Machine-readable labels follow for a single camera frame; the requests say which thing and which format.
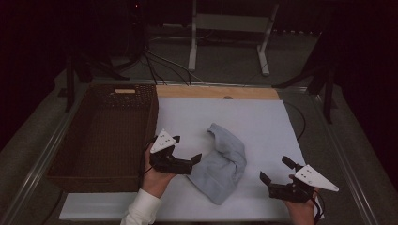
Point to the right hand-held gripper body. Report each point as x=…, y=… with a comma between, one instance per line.
x=291, y=192

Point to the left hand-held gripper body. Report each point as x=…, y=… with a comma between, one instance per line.
x=167, y=164

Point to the light blue tank top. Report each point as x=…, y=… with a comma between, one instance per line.
x=219, y=168

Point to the brown woven basket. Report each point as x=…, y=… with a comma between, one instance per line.
x=103, y=140

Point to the person's left hand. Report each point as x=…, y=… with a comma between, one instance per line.
x=155, y=182

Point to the person's right hand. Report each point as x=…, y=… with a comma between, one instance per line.
x=302, y=214

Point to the black tripod stand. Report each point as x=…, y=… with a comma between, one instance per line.
x=328, y=93
x=69, y=87

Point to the white metal stand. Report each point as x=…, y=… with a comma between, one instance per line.
x=231, y=22

